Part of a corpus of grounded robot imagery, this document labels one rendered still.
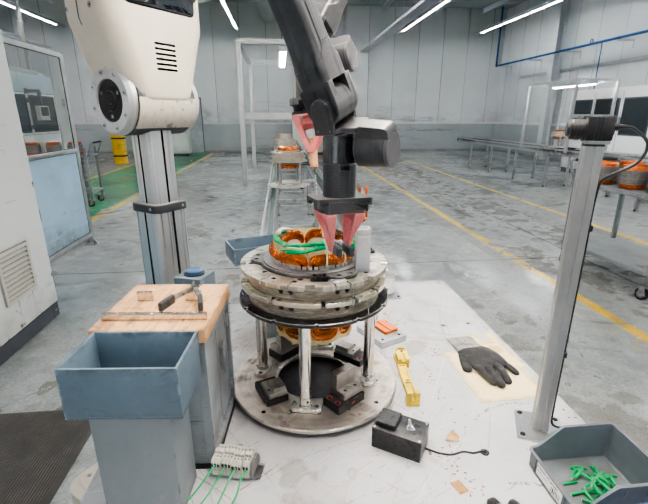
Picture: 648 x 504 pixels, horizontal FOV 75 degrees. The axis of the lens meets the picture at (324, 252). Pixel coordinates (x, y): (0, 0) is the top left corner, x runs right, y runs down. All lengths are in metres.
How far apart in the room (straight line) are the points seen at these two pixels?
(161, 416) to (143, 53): 0.79
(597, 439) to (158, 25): 1.26
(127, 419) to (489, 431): 0.69
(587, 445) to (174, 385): 0.75
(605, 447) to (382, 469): 0.42
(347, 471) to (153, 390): 0.39
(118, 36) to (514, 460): 1.18
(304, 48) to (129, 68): 0.54
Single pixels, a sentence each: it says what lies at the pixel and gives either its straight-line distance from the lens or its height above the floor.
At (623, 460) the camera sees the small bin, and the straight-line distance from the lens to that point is 0.99.
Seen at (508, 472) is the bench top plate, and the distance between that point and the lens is 0.92.
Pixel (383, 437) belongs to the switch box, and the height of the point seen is 0.81.
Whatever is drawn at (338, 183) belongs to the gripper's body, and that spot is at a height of 1.29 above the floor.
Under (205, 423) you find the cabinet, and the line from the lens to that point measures 0.83.
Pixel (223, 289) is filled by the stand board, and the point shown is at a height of 1.07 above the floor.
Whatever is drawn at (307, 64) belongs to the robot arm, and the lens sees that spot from 0.68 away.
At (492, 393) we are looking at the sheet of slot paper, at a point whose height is 0.78.
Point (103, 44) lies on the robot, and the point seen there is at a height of 1.55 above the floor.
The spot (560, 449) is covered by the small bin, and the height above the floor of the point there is 0.81.
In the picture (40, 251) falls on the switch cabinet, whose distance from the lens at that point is 3.48.
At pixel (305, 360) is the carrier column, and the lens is 0.88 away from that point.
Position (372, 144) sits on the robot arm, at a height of 1.35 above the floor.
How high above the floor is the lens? 1.40
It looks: 18 degrees down
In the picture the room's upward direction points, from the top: straight up
